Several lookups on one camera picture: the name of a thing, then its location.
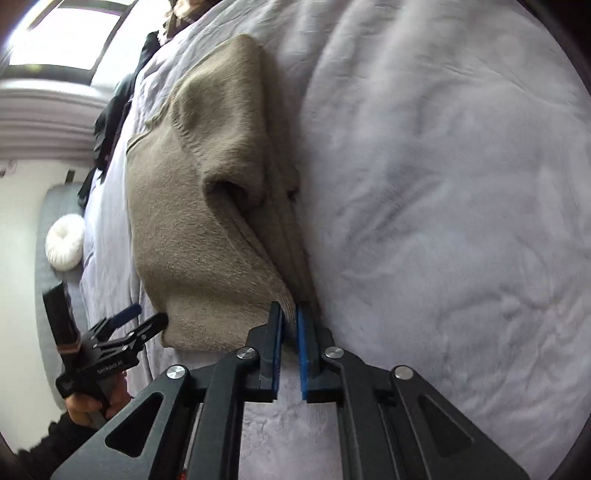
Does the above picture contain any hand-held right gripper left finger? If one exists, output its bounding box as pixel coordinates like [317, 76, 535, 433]
[51, 301, 284, 480]

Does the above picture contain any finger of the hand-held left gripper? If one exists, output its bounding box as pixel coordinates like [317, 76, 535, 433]
[127, 313, 169, 344]
[108, 304, 143, 326]

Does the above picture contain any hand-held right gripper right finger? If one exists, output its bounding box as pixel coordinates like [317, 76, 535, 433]
[297, 301, 532, 480]

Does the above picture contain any olive brown knit sweater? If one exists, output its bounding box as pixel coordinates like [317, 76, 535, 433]
[124, 34, 319, 352]

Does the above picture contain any person's left forearm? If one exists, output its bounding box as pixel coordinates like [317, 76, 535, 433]
[16, 411, 100, 480]

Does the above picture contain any person's left hand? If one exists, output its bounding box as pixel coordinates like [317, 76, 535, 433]
[65, 369, 130, 425]

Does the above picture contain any white round cushion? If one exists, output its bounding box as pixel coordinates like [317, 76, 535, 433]
[45, 213, 86, 271]

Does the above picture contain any dark clothing pile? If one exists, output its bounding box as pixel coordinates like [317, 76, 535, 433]
[78, 30, 162, 215]

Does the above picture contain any lilac fleece blanket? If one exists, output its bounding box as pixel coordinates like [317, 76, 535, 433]
[240, 0, 591, 480]

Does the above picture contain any bright window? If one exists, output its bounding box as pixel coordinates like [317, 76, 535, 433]
[7, 0, 137, 86]

